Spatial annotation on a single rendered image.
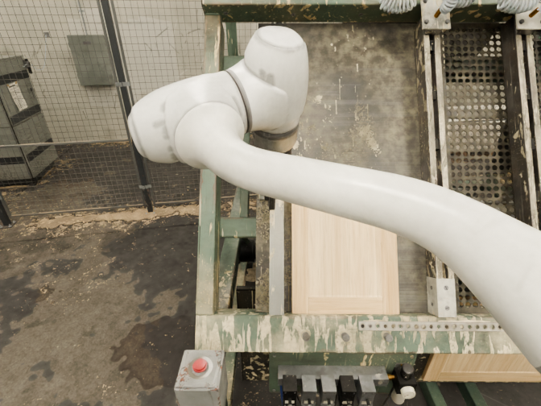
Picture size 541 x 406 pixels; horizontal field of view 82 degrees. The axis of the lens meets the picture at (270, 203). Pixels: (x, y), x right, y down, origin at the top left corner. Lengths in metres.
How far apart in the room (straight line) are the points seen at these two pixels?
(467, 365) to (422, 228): 1.60
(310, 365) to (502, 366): 1.06
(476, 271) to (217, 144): 0.30
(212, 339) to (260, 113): 0.84
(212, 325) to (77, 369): 1.35
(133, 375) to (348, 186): 2.00
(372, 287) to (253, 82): 0.88
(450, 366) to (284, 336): 0.96
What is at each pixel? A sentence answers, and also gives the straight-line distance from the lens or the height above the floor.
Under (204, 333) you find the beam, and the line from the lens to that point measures 1.16.
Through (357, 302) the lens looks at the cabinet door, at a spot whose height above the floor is 0.92.
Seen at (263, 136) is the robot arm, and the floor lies 1.59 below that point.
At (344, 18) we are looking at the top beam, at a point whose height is 1.79.
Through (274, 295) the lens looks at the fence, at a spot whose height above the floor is 0.96.
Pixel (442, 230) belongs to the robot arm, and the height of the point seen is 1.60.
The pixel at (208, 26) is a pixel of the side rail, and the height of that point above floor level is 1.76.
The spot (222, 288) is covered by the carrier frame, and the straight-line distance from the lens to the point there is 1.39.
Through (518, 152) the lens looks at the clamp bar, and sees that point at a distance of 1.45.
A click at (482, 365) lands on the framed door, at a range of 1.93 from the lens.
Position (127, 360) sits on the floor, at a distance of 2.29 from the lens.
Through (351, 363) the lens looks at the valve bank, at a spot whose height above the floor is 0.75.
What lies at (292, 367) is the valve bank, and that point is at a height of 0.74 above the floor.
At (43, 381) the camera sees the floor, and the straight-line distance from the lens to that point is 2.42.
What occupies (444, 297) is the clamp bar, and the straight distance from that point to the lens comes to 1.23.
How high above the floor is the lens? 1.76
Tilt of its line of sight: 29 degrees down
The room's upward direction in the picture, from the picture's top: straight up
